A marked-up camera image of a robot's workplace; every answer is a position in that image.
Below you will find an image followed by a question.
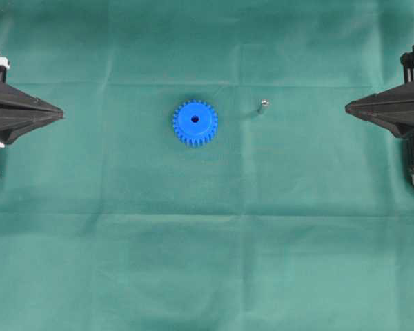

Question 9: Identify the image-left gripper finger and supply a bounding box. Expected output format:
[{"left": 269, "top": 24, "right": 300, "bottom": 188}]
[
  {"left": 0, "top": 110, "right": 63, "bottom": 144},
  {"left": 0, "top": 81, "right": 61, "bottom": 114}
]

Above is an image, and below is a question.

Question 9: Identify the image-right gripper finger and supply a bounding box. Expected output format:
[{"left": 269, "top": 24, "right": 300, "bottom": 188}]
[
  {"left": 345, "top": 107, "right": 414, "bottom": 139},
  {"left": 345, "top": 83, "right": 414, "bottom": 111}
]

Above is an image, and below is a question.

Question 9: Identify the small metal shaft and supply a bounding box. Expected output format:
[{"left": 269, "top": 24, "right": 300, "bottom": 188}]
[{"left": 253, "top": 99, "right": 270, "bottom": 117}]

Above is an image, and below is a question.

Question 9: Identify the blue plastic gear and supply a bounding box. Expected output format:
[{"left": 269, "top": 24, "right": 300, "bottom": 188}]
[{"left": 172, "top": 99, "right": 219, "bottom": 148}]

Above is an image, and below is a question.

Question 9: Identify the green table cloth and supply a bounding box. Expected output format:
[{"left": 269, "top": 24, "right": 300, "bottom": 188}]
[{"left": 0, "top": 1, "right": 414, "bottom": 330}]

